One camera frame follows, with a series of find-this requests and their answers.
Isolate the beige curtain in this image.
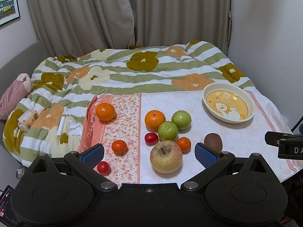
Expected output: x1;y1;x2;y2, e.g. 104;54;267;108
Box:
27;0;231;57

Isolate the red cherry tomato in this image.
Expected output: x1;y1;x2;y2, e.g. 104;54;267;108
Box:
97;161;111;176
144;132;159;145

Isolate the cream plate with bear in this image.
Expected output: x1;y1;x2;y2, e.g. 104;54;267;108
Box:
202;83;255;124

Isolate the white paper piece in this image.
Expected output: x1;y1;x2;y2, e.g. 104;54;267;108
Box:
56;116;65;137

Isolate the green apple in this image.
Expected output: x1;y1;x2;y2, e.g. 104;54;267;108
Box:
172;110;192;130
158;121;178;140

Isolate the framed wall picture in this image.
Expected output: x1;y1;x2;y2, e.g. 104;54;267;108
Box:
0;0;20;26

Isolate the green apple back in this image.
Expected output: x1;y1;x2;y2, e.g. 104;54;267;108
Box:
172;110;192;130

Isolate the small mandarin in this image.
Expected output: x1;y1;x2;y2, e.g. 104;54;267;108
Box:
111;140;127;154
177;137;191;153

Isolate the red cherry tomato front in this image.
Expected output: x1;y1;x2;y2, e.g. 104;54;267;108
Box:
97;161;111;176

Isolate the tissue pack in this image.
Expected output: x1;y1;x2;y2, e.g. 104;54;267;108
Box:
17;110;38;132

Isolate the large orange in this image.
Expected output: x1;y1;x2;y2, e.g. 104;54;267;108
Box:
144;110;166;131
95;103;116;121

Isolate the floral striped quilt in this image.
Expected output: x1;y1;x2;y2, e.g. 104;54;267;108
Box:
2;40;253;166

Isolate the pink plush toy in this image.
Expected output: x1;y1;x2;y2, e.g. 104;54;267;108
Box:
1;73;33;120

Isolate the grey headboard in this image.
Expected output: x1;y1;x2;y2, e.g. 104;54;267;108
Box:
0;41;50;96

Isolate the pink floral towel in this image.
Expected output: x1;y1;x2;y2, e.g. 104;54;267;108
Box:
78;91;302;185

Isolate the green apple front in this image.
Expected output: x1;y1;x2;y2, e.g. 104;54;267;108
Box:
158;121;178;140

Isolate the large yellow-red apple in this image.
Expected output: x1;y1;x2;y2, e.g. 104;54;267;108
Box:
149;140;183;174

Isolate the brown kiwi fruit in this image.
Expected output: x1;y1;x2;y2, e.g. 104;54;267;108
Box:
204;133;223;153

